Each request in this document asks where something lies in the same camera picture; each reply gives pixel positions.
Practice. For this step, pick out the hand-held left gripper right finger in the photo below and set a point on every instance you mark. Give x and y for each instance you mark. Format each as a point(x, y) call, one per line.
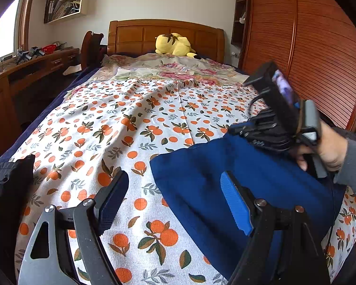
point(236, 204)

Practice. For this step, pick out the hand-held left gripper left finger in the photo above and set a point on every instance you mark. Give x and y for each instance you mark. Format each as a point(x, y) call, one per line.
point(114, 202)

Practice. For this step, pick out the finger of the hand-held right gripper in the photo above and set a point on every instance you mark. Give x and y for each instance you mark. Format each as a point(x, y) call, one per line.
point(270, 145)
point(255, 129)

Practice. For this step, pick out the blue suit jacket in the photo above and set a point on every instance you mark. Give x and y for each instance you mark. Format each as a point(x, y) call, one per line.
point(195, 190)

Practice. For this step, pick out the person's right forearm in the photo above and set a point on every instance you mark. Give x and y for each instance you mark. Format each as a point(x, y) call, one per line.
point(354, 166)

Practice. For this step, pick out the person's right hand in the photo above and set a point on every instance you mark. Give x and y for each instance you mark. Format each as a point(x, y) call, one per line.
point(329, 148)

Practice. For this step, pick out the orange print bed sheet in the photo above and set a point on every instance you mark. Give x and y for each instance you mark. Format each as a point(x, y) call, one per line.
point(106, 130)

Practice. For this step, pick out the wooden slatted wardrobe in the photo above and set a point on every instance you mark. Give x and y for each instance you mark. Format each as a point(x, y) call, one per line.
point(308, 35)

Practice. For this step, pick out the pink floral quilt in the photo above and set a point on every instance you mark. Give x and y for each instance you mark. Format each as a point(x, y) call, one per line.
point(178, 71)

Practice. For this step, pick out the black garment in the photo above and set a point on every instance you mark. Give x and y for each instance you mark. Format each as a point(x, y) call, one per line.
point(6, 190)

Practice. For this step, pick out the navy mattress sheet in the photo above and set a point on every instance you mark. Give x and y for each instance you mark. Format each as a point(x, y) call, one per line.
point(53, 107)

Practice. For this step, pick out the yellow plush toy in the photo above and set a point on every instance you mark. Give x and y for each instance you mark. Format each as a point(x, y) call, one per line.
point(175, 46)

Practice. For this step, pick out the white paper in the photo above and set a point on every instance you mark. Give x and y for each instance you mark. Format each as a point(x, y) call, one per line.
point(72, 71)

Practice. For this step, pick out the wooden bed headboard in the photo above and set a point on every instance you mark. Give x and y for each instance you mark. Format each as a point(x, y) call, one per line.
point(136, 37)

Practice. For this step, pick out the wooden desk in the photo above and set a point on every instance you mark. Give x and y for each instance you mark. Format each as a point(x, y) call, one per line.
point(6, 95)

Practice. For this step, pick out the wooden chair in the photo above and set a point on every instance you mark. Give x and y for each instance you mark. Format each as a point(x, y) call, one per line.
point(90, 50)

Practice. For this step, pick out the red object on desk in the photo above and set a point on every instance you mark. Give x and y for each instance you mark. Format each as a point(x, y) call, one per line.
point(49, 49)

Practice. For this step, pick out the black gadgets on desk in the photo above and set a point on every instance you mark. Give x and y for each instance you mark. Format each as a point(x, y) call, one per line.
point(29, 55)

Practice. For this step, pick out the window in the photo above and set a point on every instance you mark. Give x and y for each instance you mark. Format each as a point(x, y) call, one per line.
point(3, 32)

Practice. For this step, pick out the white wall shelf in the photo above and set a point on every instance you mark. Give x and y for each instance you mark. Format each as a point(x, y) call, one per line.
point(68, 3)

